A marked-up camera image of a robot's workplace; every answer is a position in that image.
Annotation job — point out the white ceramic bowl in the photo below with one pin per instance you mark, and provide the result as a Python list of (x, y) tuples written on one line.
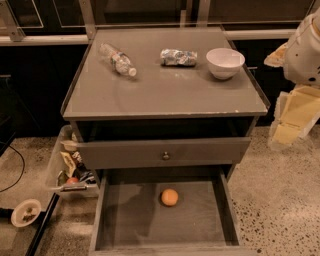
[(224, 63)]

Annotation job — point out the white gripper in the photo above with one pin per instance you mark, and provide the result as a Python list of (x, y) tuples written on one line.
[(302, 60)]

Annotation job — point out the orange fruit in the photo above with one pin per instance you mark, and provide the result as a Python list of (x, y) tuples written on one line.
[(169, 197)]

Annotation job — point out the closed grey top drawer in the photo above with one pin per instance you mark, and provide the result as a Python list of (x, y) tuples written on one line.
[(148, 153)]

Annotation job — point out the brass drawer knob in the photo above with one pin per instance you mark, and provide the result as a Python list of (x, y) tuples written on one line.
[(166, 156)]

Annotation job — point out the open grey middle drawer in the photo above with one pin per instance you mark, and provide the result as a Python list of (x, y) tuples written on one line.
[(131, 219)]

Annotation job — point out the clear plastic storage bin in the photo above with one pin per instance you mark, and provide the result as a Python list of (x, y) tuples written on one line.
[(55, 172)]

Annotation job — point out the crushed foil snack bag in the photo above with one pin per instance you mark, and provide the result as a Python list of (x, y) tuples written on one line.
[(174, 57)]

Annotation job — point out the yellow snack packet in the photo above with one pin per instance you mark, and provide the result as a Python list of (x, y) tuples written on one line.
[(69, 163)]

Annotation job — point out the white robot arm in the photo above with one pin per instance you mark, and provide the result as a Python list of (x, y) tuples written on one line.
[(302, 57)]

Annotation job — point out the grey drawer cabinet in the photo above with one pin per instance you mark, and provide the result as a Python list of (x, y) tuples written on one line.
[(161, 102)]

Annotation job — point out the small white plate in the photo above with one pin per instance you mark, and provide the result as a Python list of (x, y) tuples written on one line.
[(26, 213)]

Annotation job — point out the red apple in bin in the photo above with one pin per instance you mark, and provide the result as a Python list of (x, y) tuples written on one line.
[(72, 180)]

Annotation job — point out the clear plastic water bottle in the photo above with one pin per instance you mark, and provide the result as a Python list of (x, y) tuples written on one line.
[(118, 60)]

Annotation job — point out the metal guard rail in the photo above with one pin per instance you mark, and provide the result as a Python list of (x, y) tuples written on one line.
[(48, 22)]

